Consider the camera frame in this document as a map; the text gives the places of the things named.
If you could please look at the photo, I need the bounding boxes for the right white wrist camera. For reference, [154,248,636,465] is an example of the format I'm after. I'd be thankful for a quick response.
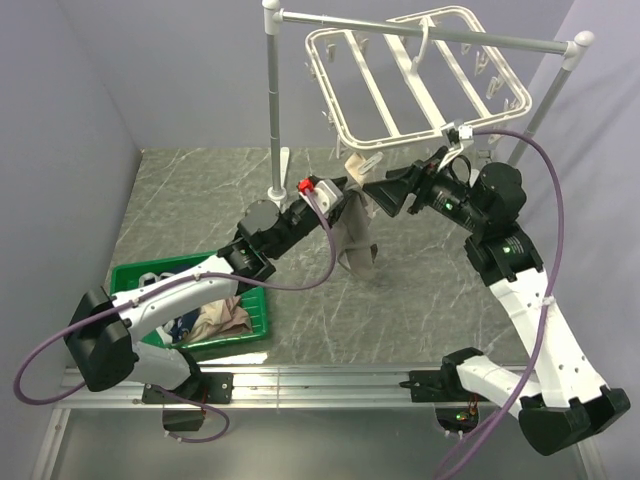
[438,120,474,170]

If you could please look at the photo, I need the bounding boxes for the white clip drying hanger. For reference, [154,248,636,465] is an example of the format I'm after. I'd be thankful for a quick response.
[305,5,532,153]

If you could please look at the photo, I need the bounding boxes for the green plastic tray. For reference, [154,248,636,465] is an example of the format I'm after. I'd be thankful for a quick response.
[110,252,269,352]

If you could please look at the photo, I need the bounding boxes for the grey white garment rack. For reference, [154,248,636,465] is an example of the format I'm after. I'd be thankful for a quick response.
[262,1,595,204]

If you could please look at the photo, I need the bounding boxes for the aluminium rail base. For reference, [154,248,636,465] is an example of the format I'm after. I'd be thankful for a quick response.
[29,361,601,480]

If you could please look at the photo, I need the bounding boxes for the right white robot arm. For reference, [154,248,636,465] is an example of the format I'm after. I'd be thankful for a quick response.
[364,161,631,456]

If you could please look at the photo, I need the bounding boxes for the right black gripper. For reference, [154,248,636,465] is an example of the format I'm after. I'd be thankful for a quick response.
[362,146,487,234]

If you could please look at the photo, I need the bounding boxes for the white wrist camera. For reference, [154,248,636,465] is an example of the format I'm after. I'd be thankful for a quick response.
[438,120,474,170]
[298,177,344,217]

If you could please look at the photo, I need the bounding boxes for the taupe beige underwear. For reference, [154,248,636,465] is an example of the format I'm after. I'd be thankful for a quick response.
[332,153,378,281]

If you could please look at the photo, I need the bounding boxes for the navy white underwear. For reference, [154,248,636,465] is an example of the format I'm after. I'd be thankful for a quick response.
[138,264,201,346]

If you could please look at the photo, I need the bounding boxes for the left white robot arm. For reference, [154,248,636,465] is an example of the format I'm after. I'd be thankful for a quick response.
[64,176,347,402]

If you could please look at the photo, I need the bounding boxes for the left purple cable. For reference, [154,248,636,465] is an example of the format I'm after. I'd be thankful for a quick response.
[12,194,339,444]

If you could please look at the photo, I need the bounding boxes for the beige pink underwear pile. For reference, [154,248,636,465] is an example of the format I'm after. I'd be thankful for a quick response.
[184,296,253,344]

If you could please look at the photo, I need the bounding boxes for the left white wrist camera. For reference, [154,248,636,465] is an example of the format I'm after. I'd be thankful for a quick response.
[298,177,344,217]

